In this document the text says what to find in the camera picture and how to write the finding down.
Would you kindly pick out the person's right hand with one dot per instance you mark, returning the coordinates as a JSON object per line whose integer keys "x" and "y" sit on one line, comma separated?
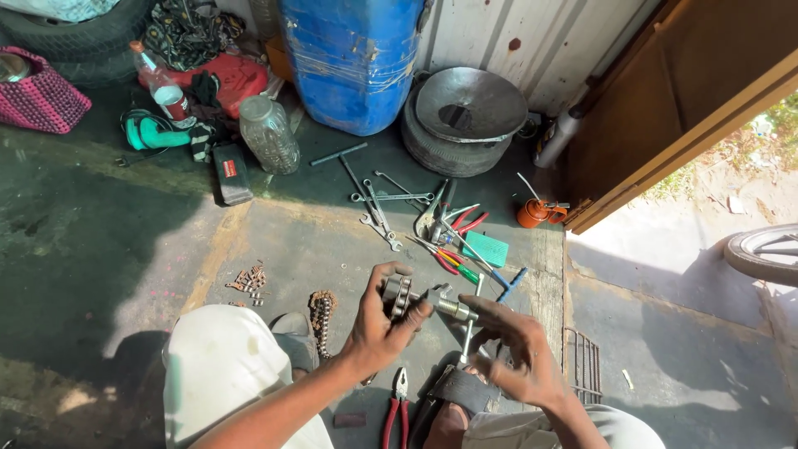
{"x": 527, "y": 355}

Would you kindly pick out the person's left hand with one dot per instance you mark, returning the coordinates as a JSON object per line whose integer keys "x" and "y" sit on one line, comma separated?
{"x": 368, "y": 324}

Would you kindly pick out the person's right fingers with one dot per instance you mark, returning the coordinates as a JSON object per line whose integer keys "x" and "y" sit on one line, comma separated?
{"x": 499, "y": 324}

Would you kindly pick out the green yellow screwdriver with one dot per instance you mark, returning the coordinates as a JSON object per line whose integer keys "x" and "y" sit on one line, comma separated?
{"x": 464, "y": 272}

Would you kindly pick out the black sandal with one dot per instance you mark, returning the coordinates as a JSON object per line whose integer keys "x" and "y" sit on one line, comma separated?
{"x": 464, "y": 390}

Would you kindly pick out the green flat box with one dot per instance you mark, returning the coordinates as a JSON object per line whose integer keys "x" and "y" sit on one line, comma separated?
{"x": 486, "y": 248}

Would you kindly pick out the rusty metal grille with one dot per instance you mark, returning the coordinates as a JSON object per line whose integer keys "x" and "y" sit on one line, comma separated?
{"x": 585, "y": 365}

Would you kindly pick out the orange oil can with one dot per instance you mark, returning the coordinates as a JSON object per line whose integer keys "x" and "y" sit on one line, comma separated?
{"x": 533, "y": 213}

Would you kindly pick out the person's right leg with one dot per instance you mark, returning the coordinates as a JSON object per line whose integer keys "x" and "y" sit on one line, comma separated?
{"x": 561, "y": 436}

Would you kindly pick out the person's leg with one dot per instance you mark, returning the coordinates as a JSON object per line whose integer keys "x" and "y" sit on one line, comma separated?
{"x": 561, "y": 436}
{"x": 224, "y": 374}

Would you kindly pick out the steel open-end wrench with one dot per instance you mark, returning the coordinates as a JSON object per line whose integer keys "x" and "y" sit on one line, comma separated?
{"x": 381, "y": 218}

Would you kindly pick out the long steel combination wrench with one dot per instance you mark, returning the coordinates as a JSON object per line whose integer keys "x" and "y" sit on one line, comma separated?
{"x": 393, "y": 197}

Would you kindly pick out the thin steel wrench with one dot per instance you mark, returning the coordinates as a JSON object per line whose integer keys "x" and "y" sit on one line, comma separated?
{"x": 396, "y": 182}

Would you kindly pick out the small dark red block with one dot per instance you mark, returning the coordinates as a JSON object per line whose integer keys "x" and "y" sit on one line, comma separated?
{"x": 350, "y": 420}

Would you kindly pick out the small grey tyre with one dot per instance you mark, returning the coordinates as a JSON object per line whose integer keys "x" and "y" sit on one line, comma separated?
{"x": 442, "y": 156}

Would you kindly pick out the silver spray can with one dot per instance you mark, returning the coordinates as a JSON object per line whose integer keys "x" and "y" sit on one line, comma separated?
{"x": 555, "y": 140}

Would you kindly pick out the grey sandal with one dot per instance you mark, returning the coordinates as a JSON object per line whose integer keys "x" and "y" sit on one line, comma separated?
{"x": 296, "y": 343}

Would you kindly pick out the grey metal bowl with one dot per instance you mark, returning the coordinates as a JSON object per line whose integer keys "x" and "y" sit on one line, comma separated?
{"x": 480, "y": 103}

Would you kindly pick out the motorcycle wheel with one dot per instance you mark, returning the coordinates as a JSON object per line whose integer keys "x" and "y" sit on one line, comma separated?
{"x": 757, "y": 252}

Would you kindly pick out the person's left leg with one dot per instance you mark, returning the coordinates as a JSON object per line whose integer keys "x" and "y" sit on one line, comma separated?
{"x": 224, "y": 374}

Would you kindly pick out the brown wooden door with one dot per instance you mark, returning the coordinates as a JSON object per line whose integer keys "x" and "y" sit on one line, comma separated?
{"x": 661, "y": 87}

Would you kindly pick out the clear plastic jar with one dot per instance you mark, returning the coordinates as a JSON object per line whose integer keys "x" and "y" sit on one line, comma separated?
{"x": 269, "y": 134}

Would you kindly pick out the blue plastic barrel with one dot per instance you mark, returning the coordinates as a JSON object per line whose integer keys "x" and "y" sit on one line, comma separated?
{"x": 352, "y": 62}

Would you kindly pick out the black tool case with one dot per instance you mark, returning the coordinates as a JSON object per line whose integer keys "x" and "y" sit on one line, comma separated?
{"x": 232, "y": 174}

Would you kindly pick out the orange box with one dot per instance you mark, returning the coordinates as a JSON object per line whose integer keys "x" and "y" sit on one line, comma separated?
{"x": 279, "y": 59}

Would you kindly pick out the black striped cloth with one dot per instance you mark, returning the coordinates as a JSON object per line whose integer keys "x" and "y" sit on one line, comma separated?
{"x": 202, "y": 125}

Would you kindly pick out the red plastic jerry can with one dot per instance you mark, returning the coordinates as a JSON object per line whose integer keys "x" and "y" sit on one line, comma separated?
{"x": 234, "y": 78}

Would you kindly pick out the green power tool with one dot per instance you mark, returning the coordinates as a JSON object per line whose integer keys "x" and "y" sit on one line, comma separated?
{"x": 153, "y": 133}

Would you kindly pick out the plastic bottle with red label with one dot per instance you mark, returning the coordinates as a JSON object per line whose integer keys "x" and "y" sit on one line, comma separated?
{"x": 165, "y": 87}

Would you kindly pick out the patterned dark cloth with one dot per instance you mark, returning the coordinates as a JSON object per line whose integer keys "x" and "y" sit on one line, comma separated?
{"x": 187, "y": 31}

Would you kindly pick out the large black tyre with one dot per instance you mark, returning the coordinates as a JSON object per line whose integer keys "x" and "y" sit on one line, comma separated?
{"x": 87, "y": 47}

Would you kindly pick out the pink woven bag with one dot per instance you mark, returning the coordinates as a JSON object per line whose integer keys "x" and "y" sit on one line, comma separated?
{"x": 43, "y": 100}

